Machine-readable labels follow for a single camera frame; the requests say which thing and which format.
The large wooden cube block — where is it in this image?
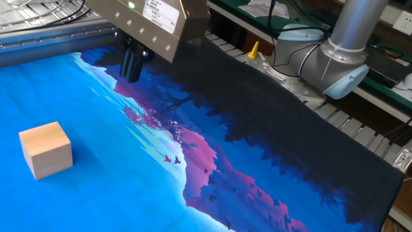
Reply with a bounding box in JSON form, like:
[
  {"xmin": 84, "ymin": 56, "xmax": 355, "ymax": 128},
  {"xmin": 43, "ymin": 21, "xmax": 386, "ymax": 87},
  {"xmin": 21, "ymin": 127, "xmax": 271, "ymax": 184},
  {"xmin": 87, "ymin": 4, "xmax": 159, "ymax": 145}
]
[{"xmin": 18, "ymin": 121, "xmax": 74, "ymax": 180}]

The thin black cable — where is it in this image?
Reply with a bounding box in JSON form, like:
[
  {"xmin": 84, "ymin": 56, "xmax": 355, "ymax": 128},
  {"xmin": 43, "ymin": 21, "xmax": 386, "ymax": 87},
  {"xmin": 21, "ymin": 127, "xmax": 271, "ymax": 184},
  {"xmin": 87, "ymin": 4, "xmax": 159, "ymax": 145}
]
[{"xmin": 267, "ymin": 0, "xmax": 330, "ymax": 78}]

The green desk mat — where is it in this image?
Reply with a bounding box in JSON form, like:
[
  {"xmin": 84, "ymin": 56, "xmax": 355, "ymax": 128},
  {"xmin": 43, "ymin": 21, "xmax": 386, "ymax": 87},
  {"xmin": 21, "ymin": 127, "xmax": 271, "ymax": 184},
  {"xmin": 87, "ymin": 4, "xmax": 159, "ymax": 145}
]
[{"xmin": 218, "ymin": 0, "xmax": 412, "ymax": 109}]

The silver grey gripper body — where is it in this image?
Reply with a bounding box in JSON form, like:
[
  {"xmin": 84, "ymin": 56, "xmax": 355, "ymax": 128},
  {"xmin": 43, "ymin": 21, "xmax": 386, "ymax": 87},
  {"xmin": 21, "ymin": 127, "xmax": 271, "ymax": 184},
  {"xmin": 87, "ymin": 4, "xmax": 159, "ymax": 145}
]
[{"xmin": 86, "ymin": 0, "xmax": 211, "ymax": 64}]

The blue mountain print cloth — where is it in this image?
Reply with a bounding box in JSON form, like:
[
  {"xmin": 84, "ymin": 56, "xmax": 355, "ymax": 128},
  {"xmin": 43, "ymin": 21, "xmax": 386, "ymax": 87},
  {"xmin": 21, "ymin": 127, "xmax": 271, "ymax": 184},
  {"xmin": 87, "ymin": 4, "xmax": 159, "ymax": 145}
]
[{"xmin": 0, "ymin": 35, "xmax": 406, "ymax": 232}]

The aluminium frame rail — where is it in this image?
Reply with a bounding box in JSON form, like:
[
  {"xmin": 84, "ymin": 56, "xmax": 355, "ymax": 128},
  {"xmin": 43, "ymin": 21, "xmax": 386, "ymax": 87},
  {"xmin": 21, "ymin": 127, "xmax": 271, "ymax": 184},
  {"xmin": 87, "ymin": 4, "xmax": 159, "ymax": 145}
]
[{"xmin": 0, "ymin": 17, "xmax": 120, "ymax": 68}]

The black cable bundle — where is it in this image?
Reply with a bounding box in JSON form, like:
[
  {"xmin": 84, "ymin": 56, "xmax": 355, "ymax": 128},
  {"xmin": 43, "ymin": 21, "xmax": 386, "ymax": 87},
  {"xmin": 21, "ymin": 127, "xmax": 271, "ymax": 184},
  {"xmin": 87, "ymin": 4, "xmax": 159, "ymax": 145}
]
[{"xmin": 0, "ymin": 0, "xmax": 94, "ymax": 35}]

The white wall socket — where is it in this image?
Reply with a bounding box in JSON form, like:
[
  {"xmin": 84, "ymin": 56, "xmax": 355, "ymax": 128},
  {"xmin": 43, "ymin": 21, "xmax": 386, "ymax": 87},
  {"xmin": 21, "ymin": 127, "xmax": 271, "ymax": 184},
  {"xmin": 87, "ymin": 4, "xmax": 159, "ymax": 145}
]
[{"xmin": 392, "ymin": 10, "xmax": 412, "ymax": 35}]

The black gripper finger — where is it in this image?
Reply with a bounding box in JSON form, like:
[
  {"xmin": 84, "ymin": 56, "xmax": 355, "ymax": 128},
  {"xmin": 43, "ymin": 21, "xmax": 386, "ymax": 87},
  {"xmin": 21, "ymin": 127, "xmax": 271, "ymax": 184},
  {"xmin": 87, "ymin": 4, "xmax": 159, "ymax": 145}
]
[
  {"xmin": 127, "ymin": 44, "xmax": 146, "ymax": 83},
  {"xmin": 120, "ymin": 47, "xmax": 131, "ymax": 78}
]

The black flat device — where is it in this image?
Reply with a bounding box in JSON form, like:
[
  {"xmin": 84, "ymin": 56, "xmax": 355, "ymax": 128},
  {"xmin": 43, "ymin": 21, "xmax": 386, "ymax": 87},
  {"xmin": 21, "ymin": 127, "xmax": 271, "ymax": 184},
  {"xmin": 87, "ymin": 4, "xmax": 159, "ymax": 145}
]
[{"xmin": 365, "ymin": 44, "xmax": 410, "ymax": 90}]

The white paper sheet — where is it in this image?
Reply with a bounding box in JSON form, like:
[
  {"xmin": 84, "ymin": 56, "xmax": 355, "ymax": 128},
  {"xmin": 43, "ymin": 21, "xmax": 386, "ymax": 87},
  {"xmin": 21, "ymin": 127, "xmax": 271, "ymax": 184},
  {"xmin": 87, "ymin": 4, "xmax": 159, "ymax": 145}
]
[{"xmin": 238, "ymin": 0, "xmax": 290, "ymax": 19}]

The yellow plastic nozzle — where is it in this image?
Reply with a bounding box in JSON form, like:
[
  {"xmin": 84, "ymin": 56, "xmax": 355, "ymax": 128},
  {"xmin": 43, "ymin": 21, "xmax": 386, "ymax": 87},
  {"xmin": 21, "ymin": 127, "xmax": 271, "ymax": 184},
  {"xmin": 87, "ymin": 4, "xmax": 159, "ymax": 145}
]
[{"xmin": 247, "ymin": 41, "xmax": 260, "ymax": 60}]

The silver corner bracket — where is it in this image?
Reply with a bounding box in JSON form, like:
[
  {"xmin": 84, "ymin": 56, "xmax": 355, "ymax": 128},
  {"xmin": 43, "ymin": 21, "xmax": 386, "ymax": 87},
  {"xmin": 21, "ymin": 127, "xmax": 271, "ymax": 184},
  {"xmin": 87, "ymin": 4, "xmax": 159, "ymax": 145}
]
[{"xmin": 392, "ymin": 147, "xmax": 412, "ymax": 172}]

